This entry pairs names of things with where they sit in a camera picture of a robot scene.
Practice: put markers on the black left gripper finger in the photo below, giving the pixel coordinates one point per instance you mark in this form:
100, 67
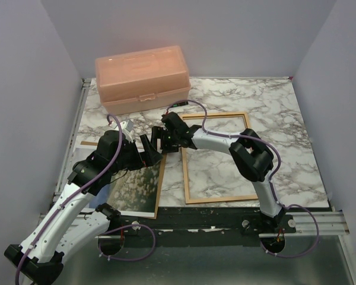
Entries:
147, 146
150, 156

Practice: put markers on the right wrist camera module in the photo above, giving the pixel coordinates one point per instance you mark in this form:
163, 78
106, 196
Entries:
173, 122

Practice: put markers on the brown frame backing board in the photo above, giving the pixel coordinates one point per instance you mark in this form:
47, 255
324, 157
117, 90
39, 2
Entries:
161, 178

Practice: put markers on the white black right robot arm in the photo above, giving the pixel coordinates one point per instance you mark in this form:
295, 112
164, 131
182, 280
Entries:
251, 155

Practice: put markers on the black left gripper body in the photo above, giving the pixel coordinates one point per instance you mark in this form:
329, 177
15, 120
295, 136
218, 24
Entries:
131, 158

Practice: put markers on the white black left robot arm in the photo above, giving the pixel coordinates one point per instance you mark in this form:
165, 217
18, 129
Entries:
41, 257

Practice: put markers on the pink plastic storage box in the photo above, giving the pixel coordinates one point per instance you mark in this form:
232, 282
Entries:
144, 80

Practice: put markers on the black robot mounting base rail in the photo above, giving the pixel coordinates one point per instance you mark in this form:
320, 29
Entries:
182, 227

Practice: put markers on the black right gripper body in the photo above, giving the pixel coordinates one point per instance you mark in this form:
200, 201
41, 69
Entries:
169, 142

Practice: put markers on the brown wooden picture frame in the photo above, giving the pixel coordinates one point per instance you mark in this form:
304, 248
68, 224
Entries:
188, 200

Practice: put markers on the black green marker pen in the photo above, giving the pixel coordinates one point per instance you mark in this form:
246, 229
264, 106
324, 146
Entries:
184, 103

